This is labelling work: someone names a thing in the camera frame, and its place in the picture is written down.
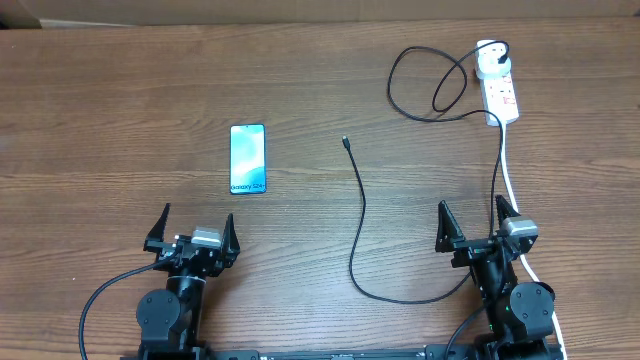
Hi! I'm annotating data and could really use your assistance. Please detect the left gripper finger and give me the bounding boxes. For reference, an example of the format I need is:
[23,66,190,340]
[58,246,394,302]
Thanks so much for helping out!
[145,203,171,243]
[222,213,240,254]

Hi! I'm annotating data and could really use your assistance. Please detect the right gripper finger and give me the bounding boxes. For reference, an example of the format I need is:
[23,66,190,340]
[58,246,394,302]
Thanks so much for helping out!
[495,195,520,223]
[436,200,466,245]

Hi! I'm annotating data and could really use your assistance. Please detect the blue Samsung Galaxy smartphone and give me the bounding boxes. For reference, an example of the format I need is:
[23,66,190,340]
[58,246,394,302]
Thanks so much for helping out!
[229,124,267,195]

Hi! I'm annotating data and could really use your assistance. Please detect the black USB-C charging cable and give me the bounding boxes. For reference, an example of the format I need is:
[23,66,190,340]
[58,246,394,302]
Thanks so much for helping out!
[341,40,512,306]

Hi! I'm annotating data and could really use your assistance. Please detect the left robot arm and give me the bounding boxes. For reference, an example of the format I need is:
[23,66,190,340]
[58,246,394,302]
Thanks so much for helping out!
[136,205,240,359]

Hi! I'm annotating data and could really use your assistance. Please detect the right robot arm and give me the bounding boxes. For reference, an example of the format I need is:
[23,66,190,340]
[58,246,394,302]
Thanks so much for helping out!
[426,195,562,359]

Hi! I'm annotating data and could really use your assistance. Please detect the white charger plug adapter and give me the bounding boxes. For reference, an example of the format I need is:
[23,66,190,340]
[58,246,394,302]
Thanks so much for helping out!
[476,44,512,80]

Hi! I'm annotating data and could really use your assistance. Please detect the white power strip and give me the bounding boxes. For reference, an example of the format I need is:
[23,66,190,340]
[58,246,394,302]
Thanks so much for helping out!
[475,40,519,126]

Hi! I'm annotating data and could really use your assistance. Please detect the white power strip cord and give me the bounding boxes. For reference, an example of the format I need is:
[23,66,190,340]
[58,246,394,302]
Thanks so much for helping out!
[499,121,569,360]

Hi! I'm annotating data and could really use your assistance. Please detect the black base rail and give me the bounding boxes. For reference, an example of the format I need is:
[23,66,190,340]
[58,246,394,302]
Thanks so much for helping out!
[120,345,563,360]

